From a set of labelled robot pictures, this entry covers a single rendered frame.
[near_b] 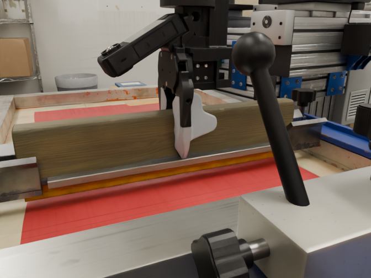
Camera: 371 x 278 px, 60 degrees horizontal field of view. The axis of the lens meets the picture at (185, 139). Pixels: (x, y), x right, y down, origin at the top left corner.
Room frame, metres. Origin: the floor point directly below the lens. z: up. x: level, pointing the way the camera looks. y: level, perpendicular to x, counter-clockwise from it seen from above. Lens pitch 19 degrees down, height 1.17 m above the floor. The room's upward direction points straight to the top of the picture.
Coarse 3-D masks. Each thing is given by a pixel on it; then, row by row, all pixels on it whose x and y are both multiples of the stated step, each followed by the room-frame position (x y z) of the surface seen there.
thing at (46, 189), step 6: (246, 156) 0.48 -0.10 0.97; (210, 162) 0.46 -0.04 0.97; (174, 168) 0.43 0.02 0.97; (180, 168) 0.44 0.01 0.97; (138, 174) 0.41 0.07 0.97; (144, 174) 0.42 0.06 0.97; (102, 180) 0.39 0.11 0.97; (108, 180) 0.40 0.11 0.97; (42, 186) 0.36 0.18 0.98; (66, 186) 0.38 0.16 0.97; (72, 186) 0.38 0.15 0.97
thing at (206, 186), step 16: (128, 112) 0.83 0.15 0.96; (272, 160) 0.51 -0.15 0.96; (176, 176) 0.44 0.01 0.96; (192, 176) 0.44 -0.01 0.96; (208, 176) 0.44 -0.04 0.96; (224, 176) 0.44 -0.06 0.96; (240, 176) 0.44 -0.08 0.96; (256, 176) 0.44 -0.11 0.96; (272, 176) 0.44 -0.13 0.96; (304, 176) 0.44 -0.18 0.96; (192, 192) 0.39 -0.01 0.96; (208, 192) 0.39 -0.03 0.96; (224, 192) 0.39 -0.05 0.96; (240, 192) 0.39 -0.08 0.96
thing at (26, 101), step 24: (0, 96) 0.87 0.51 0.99; (24, 96) 0.88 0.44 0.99; (48, 96) 0.90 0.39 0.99; (72, 96) 0.92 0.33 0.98; (96, 96) 0.95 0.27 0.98; (120, 96) 0.98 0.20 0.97; (144, 96) 1.01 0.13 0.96; (216, 96) 0.87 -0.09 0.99; (0, 120) 0.63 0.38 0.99; (0, 144) 0.54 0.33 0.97
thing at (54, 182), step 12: (264, 144) 0.48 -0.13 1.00; (192, 156) 0.43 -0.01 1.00; (204, 156) 0.43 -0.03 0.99; (216, 156) 0.43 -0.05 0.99; (228, 156) 0.44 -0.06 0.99; (240, 156) 0.45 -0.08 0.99; (108, 168) 0.39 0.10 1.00; (120, 168) 0.39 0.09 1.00; (132, 168) 0.39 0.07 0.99; (144, 168) 0.39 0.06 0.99; (156, 168) 0.40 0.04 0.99; (168, 168) 0.41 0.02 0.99; (48, 180) 0.35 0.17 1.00; (60, 180) 0.35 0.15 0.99; (72, 180) 0.36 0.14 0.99; (84, 180) 0.36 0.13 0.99; (96, 180) 0.37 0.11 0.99
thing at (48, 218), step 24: (48, 120) 0.75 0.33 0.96; (96, 192) 0.39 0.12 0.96; (120, 192) 0.39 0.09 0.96; (144, 192) 0.39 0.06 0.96; (168, 192) 0.39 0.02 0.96; (24, 216) 0.33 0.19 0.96; (48, 216) 0.33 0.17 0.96; (72, 216) 0.33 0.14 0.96; (96, 216) 0.33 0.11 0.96; (120, 216) 0.33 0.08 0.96; (144, 216) 0.33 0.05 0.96; (24, 240) 0.29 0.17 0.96
